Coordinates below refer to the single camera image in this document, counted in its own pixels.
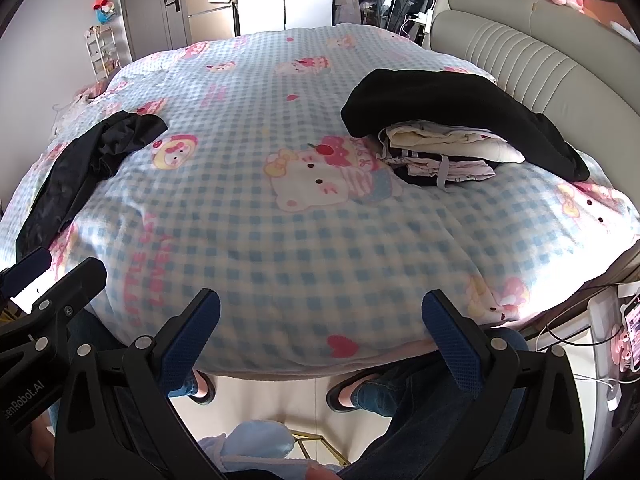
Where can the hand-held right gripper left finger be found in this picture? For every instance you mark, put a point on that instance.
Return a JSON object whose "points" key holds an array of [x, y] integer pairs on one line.
{"points": [[192, 340]]}

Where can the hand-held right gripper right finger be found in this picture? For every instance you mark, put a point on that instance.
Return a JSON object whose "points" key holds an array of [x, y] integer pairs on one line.
{"points": [[450, 345]]}

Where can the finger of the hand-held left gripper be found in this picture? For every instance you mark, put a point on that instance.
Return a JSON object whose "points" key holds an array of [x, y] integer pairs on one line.
{"points": [[75, 287], [27, 265]]}

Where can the black pants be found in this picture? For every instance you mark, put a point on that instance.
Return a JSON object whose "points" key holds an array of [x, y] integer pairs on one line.
{"points": [[75, 180]]}

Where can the stack of folded clothes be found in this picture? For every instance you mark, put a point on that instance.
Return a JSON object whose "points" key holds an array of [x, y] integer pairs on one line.
{"points": [[440, 155]]}

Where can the black slipper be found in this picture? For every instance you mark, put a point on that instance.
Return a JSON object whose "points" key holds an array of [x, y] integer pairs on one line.
{"points": [[342, 396], [205, 392]]}

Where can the person's right leg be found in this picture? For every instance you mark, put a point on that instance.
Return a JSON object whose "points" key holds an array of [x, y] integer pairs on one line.
{"points": [[415, 410]]}

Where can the printed checkered blanket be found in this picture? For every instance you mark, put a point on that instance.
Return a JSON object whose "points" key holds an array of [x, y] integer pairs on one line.
{"points": [[250, 240]]}

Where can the light blue fluffy cloth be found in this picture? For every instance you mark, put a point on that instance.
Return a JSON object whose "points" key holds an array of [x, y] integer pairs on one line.
{"points": [[255, 442]]}

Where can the white bedside table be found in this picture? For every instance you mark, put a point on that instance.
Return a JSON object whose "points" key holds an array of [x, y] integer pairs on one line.
{"points": [[600, 320]]}

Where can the pink phone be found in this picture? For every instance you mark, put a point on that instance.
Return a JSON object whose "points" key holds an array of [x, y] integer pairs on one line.
{"points": [[632, 330]]}

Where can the black fleece garment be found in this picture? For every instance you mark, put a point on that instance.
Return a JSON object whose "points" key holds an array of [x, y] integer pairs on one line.
{"points": [[430, 100]]}

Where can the grey door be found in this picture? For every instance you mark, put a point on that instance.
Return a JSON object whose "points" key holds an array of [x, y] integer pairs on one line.
{"points": [[150, 5]]}

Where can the beige refrigerator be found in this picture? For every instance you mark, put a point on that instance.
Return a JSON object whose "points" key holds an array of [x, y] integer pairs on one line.
{"points": [[210, 10]]}

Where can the grey padded headboard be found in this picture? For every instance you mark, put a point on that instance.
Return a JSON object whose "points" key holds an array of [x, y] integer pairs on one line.
{"points": [[540, 45]]}

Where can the white charger plug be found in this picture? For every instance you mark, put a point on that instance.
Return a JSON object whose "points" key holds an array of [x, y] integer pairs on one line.
{"points": [[425, 17]]}

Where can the red blue wall plush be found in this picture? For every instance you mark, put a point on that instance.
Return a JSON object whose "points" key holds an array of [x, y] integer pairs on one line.
{"points": [[103, 9]]}

